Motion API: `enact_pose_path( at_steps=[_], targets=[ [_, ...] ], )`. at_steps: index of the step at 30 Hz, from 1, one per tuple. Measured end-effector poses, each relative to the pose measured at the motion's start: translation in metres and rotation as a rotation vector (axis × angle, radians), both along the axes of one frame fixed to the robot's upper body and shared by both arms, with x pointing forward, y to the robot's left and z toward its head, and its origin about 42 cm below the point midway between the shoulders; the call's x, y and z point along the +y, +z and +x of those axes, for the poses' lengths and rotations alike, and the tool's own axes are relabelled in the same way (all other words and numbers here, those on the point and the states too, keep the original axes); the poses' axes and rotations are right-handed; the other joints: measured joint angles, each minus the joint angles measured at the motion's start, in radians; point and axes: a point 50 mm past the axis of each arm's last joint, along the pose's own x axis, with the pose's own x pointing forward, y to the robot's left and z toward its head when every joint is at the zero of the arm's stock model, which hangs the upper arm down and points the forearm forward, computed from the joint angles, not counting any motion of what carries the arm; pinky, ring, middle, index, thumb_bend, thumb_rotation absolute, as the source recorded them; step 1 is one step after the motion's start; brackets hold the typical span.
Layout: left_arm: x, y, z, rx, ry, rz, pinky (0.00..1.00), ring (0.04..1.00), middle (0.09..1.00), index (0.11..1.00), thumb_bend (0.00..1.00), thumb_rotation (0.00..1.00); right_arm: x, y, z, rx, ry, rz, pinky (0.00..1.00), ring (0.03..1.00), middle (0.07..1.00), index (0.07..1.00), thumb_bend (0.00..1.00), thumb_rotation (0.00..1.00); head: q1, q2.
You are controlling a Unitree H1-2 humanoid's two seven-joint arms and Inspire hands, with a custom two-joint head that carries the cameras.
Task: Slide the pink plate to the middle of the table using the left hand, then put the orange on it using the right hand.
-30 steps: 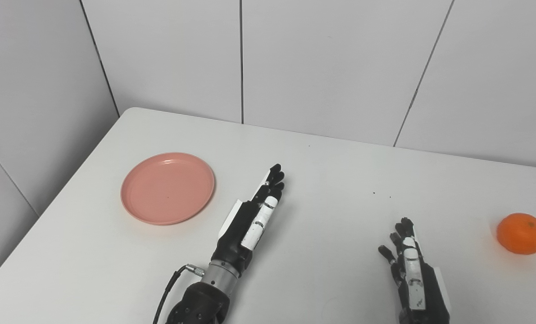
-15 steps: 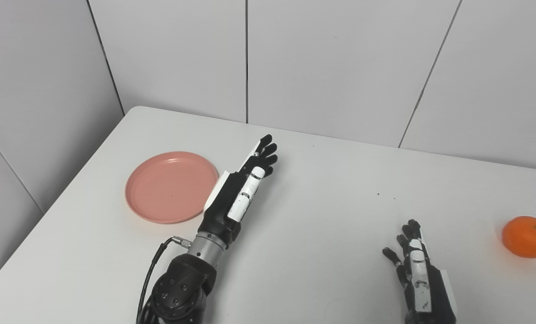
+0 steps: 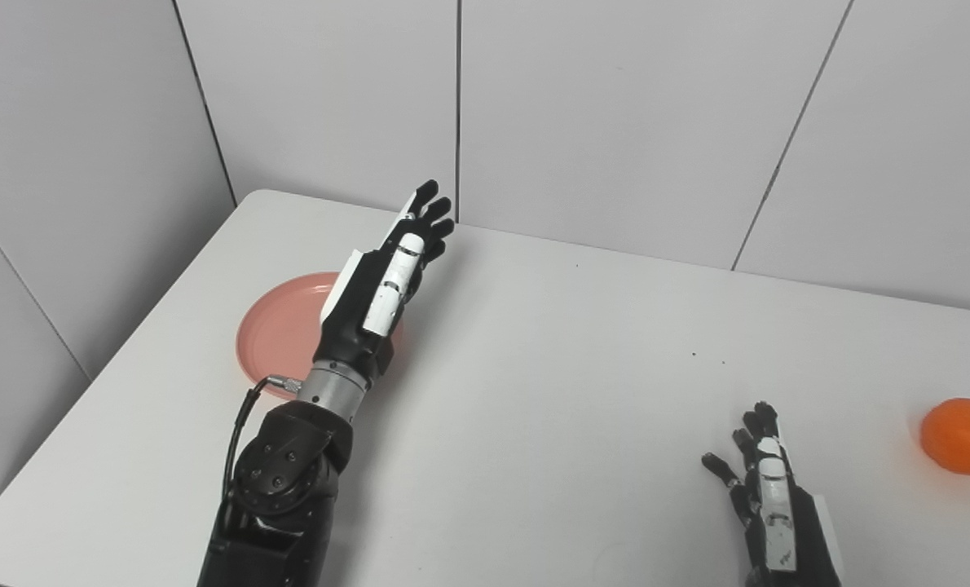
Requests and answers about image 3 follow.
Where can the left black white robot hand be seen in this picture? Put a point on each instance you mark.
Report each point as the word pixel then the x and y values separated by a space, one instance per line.
pixel 371 302

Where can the pink round plate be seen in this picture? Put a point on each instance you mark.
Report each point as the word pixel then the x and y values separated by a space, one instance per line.
pixel 281 326

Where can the orange fruit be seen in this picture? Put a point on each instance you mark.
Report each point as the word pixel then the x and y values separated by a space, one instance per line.
pixel 964 436

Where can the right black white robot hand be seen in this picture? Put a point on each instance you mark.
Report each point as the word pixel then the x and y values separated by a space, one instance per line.
pixel 782 509

